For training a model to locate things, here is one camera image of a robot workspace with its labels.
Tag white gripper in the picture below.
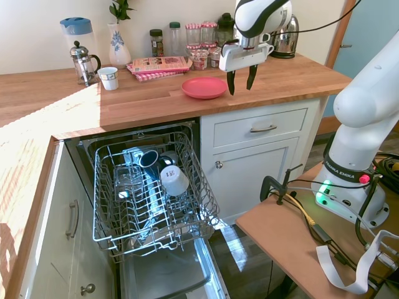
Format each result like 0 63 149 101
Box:
219 36 271 96

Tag pink plate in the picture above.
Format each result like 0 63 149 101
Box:
181 77 228 100

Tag stainless dishwasher door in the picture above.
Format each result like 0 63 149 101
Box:
119 229 232 299

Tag small red labelled jar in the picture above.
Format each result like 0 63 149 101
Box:
208 47 223 68
186 44 203 59
191 49 209 70

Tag white cabinet drawer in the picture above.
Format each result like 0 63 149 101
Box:
213 107 310 148

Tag dark glass jar black lid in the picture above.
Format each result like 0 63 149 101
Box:
216 12 236 48

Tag tall jar red checkered lid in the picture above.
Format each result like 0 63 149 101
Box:
201 21 218 45
185 23 202 46

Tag stainless steel kettle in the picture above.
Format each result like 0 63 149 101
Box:
269 14 300 60

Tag clear bottle with green lid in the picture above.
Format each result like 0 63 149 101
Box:
168 21 183 57

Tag red checkered cloth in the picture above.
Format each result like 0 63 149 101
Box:
125 62 185 83

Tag spice jar with dark lid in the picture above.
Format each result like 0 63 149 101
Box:
149 29 165 58

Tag white cabinet door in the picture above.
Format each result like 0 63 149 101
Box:
214 138 292 219

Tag dark mug white inside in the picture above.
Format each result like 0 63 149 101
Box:
158 151 179 168

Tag black screw clamp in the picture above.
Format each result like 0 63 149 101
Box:
259 163 304 206

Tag blue mug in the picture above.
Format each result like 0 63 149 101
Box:
138 149 161 179

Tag white cup with print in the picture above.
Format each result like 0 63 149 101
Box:
159 164 191 197

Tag white vase with blue flowers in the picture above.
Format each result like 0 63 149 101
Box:
107 23 132 66

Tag blue door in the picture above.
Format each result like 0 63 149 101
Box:
320 0 399 119

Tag white printed cup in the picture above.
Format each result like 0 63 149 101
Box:
97 66 120 92

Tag green plant stems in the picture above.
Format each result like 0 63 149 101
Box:
108 0 137 24

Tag clear glass container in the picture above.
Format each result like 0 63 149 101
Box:
113 164 145 201

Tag glass French press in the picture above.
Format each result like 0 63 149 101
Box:
69 40 102 87

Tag wooden robot mounting board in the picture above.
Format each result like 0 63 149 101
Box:
234 161 399 299

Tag clear pitcher with blue lid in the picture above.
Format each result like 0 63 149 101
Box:
59 17 94 65

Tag white corner cabinet front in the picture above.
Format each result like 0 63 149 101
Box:
17 139 117 299

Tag black overhead cable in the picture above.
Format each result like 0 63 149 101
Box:
270 0 364 37

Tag wire dishwasher rack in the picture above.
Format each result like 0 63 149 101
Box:
92 123 221 257

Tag yellow and black cable coil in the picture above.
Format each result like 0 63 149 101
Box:
373 151 399 189

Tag black cable bundle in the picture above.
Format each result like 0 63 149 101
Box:
310 214 358 267

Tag metal bar cabinet handle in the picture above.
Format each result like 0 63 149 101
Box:
64 199 80 240

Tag white flat ribbon cable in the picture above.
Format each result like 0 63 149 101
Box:
315 230 399 295

